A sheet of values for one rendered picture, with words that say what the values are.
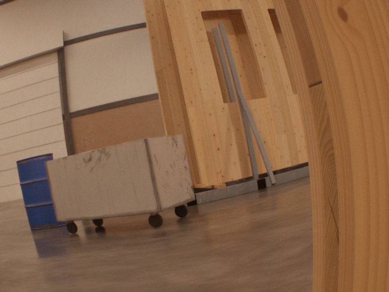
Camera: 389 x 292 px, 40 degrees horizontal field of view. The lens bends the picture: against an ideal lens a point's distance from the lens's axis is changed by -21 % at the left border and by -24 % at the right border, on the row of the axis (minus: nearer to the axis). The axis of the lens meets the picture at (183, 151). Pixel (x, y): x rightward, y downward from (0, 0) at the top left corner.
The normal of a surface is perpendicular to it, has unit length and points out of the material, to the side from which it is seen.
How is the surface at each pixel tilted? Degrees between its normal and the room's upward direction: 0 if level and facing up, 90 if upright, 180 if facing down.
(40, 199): 90
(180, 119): 90
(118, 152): 90
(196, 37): 90
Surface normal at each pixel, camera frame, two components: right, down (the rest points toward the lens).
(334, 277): -0.98, 0.15
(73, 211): -0.36, 0.07
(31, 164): 0.07, -0.01
